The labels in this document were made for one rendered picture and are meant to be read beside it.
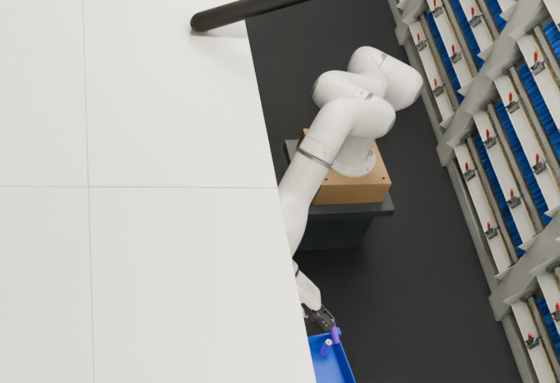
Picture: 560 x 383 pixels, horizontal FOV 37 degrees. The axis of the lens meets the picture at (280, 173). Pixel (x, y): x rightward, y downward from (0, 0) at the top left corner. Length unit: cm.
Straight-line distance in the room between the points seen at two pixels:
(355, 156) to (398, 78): 35
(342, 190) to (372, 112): 67
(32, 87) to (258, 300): 35
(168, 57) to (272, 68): 254
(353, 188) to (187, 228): 190
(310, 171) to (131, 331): 125
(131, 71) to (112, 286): 29
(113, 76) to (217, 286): 29
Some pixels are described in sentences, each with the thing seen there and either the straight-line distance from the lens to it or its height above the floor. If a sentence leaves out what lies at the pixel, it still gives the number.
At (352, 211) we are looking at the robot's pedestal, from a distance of 278.
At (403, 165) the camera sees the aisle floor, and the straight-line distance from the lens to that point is 337.
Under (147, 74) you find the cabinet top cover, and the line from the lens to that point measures 99.
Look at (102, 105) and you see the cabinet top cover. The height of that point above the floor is 170.
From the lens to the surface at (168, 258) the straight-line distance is 83.
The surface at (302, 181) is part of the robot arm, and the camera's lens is 198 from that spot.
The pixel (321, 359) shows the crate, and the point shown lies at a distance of 232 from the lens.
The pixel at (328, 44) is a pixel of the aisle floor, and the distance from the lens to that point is 374.
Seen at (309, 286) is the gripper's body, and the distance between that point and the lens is 209.
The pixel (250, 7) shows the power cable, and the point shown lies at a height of 175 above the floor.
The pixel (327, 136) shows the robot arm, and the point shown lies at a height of 98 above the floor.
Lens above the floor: 240
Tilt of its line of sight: 49 degrees down
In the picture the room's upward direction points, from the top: 20 degrees clockwise
